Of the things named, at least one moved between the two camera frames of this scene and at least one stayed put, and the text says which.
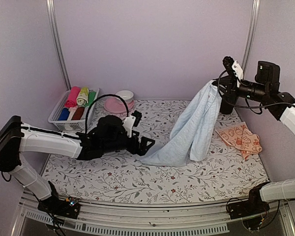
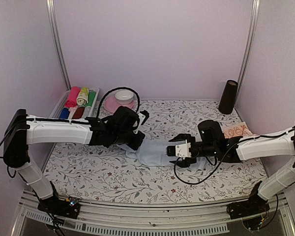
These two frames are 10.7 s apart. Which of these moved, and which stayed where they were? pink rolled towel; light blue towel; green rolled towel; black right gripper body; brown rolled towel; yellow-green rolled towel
Moved: black right gripper body; light blue towel
Stayed: green rolled towel; yellow-green rolled towel; pink rolled towel; brown rolled towel
